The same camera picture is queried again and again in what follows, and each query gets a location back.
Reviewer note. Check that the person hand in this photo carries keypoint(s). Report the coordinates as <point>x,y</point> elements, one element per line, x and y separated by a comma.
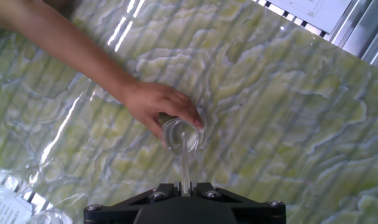
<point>151,99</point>

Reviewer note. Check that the empty clear glass beaker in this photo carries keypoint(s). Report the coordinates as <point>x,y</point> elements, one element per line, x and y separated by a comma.
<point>48,217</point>

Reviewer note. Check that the person bare forearm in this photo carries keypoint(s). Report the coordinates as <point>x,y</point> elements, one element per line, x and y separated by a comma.
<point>67,53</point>

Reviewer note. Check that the thick aluminium frame bar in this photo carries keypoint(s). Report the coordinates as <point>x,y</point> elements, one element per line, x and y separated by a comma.
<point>363,31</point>

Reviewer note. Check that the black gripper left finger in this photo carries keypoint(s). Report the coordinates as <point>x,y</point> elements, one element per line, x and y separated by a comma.
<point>163,189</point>

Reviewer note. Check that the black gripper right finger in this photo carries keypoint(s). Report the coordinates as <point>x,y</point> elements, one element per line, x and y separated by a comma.
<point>207,189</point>

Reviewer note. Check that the printed table paper sheet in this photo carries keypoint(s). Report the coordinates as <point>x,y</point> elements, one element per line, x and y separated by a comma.
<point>316,12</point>

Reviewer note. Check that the white paper sheet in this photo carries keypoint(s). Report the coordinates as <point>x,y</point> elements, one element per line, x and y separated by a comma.
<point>5,208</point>

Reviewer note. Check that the green marble pattern mat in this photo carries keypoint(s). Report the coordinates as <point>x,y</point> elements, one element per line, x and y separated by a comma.
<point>269,124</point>

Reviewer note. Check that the clear glass stirring rod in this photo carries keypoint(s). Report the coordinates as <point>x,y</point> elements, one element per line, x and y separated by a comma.
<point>185,168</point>

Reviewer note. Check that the small water-filled glass beaker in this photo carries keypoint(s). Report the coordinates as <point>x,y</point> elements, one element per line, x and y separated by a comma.
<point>174,141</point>

